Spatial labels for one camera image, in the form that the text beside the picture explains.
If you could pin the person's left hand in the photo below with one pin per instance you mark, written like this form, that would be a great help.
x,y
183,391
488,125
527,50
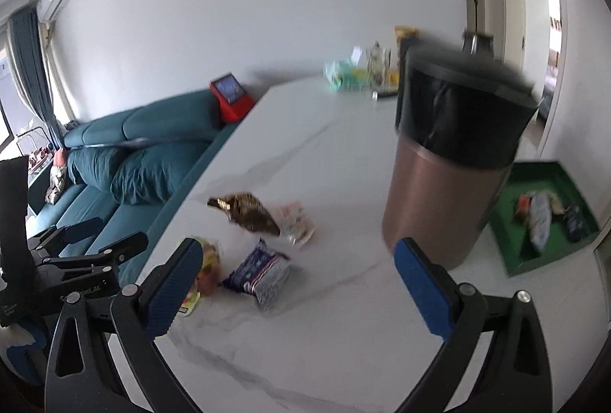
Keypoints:
x,y
28,346

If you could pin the gold brown snack wrapper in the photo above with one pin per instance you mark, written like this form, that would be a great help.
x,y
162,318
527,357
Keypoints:
x,y
248,215

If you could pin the teal curtain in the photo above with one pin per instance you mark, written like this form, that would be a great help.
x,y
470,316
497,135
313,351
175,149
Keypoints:
x,y
33,69

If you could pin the small gold candy packet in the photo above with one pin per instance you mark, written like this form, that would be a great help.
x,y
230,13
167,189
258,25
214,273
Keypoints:
x,y
556,204

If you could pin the yellow box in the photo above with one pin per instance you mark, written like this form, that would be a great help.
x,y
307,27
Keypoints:
x,y
405,35

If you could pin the red digital clock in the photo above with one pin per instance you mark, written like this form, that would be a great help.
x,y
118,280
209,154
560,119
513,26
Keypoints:
x,y
231,100

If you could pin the black snack packet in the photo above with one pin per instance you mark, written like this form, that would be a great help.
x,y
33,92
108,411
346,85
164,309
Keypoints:
x,y
576,223

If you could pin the clear bag of colourful candies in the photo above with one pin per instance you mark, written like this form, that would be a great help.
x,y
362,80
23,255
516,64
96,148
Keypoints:
x,y
210,267

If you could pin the teal sofa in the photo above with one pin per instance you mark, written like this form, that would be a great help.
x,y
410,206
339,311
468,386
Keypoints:
x,y
157,121

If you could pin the bronze trash can black liner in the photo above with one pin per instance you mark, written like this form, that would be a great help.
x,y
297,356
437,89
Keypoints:
x,y
439,203

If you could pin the glass bottle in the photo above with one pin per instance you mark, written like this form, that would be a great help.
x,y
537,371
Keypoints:
x,y
377,64

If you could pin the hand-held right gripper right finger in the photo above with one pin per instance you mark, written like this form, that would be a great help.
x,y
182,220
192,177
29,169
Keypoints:
x,y
422,289

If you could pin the long silver snack packet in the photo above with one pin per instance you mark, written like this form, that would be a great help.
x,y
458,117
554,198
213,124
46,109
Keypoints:
x,y
540,222

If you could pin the small teal cushion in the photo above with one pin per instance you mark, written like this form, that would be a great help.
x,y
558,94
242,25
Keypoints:
x,y
95,167

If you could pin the patterned cushion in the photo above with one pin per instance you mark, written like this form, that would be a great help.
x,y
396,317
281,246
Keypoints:
x,y
57,184

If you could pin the small clear candy packet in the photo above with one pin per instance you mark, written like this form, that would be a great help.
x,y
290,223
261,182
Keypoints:
x,y
298,224

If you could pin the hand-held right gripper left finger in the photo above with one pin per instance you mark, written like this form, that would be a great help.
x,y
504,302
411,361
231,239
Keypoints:
x,y
174,286

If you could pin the small orange candy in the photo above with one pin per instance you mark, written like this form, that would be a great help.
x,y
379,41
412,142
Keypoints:
x,y
523,205

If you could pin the large teal cushion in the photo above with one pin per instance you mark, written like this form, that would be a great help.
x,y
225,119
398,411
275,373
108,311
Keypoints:
x,y
157,172

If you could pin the green packet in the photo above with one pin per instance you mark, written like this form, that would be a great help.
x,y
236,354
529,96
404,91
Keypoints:
x,y
343,76

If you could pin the green tray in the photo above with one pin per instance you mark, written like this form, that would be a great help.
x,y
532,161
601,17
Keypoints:
x,y
510,250

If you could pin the metal shelf rack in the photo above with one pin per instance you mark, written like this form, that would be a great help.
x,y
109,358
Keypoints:
x,y
33,150

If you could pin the grey blue snack packet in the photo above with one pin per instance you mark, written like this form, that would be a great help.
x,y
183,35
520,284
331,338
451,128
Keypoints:
x,y
260,274

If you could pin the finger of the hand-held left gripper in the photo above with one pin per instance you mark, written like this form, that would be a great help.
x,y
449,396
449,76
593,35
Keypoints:
x,y
71,234
112,250

